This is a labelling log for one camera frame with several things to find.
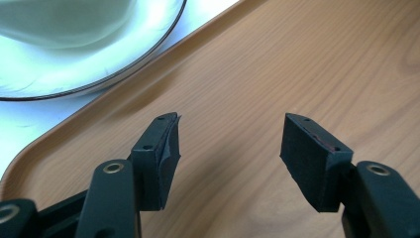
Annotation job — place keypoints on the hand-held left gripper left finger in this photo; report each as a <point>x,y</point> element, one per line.
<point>155,165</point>

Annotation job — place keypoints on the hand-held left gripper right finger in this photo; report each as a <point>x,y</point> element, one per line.
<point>313,165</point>

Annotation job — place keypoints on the wooden tray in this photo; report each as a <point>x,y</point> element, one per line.
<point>251,79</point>

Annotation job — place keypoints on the white plate with dark rim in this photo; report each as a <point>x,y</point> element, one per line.
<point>66,49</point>

